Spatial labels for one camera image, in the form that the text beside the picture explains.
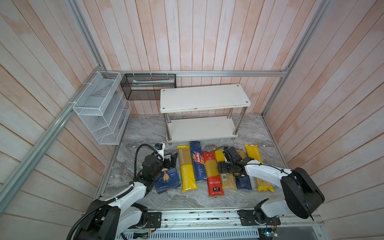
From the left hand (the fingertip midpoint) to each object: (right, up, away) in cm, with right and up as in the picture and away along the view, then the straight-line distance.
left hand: (170, 154), depth 85 cm
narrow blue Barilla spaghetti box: (+17, -5, +5) cm, 18 cm away
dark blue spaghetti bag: (+42, -16, -2) cm, 45 cm away
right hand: (+33, -8, +7) cm, 34 cm away
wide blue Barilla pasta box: (-1, -13, -5) cm, 14 cm away
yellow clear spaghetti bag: (+33, -15, -1) cm, 36 cm away
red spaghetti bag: (+25, -12, +2) cm, 28 cm away
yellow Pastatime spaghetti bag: (+10, -16, -1) cm, 19 cm away
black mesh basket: (-20, +45, +20) cm, 53 cm away
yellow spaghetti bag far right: (+53, 0, +12) cm, 54 cm away
